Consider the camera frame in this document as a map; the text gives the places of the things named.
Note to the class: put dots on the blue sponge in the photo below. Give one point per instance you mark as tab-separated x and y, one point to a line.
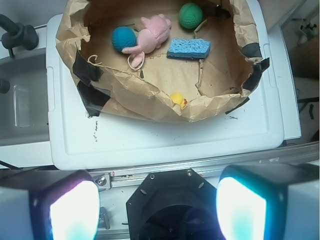
189	49

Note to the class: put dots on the yellow rubber duck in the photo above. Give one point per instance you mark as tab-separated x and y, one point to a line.
178	99

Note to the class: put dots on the clear plastic container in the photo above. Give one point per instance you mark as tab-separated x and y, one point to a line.
24	99

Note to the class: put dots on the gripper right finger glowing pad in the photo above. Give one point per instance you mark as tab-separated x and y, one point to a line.
269	202

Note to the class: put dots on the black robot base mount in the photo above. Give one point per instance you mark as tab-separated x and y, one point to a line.
173	205

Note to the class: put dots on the green foam ball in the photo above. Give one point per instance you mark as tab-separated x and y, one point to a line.
190	15

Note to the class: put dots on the white plastic bin lid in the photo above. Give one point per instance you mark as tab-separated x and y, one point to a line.
79	141

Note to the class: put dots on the brown paper bag tray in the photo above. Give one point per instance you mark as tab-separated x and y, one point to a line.
212	86

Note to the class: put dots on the blue foam ball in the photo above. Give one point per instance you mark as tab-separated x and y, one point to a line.
123	37

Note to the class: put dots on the pink plush bunny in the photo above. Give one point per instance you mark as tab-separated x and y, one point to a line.
156	31

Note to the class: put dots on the black clamp knob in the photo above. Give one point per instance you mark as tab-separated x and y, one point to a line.
17	35

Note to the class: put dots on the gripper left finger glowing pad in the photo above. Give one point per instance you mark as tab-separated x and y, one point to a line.
48	205

